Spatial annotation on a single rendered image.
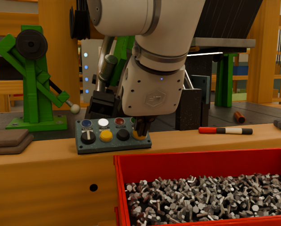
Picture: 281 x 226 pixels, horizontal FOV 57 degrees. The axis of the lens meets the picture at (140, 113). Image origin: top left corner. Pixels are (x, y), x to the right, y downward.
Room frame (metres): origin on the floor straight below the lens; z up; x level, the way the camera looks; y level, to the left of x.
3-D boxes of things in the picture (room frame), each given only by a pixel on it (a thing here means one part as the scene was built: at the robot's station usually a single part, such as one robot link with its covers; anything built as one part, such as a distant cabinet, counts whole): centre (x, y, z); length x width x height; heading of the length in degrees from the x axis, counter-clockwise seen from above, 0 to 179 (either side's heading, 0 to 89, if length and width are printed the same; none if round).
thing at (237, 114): (0.80, -0.31, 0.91); 0.09 x 0.02 x 0.02; 168
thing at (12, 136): (0.52, 0.28, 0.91); 0.10 x 0.08 x 0.03; 8
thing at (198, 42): (0.80, -0.14, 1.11); 0.39 x 0.16 x 0.03; 16
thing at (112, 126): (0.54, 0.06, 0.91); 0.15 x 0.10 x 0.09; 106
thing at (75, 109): (0.75, 0.20, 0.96); 0.06 x 0.03 x 0.06; 106
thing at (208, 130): (0.64, -0.21, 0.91); 0.13 x 0.02 x 0.02; 84
